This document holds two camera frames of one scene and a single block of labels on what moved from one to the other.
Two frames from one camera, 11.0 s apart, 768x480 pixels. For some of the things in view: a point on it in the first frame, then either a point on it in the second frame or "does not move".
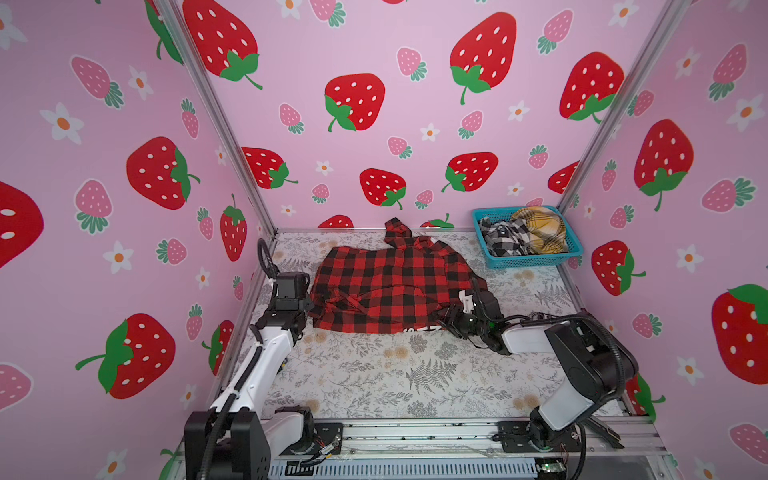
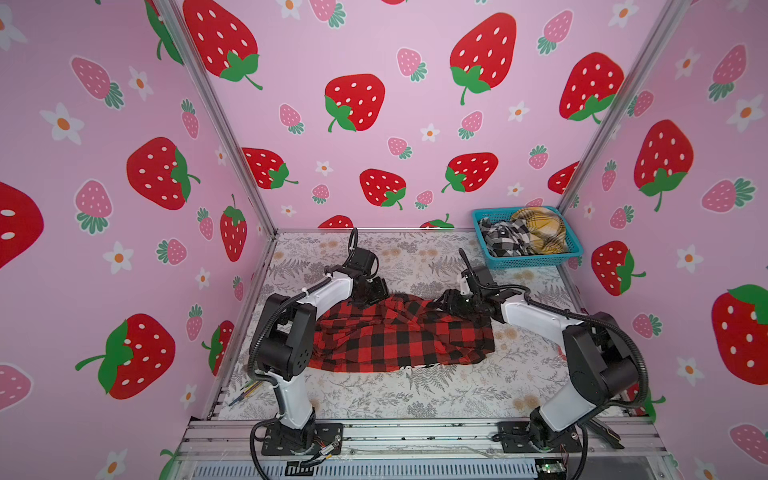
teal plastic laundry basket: (517, 235) does not move
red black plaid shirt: (410, 283) → (396, 332)
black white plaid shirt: (507, 238) does not move
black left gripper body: (306, 307) → (372, 291)
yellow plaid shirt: (547, 232) does not move
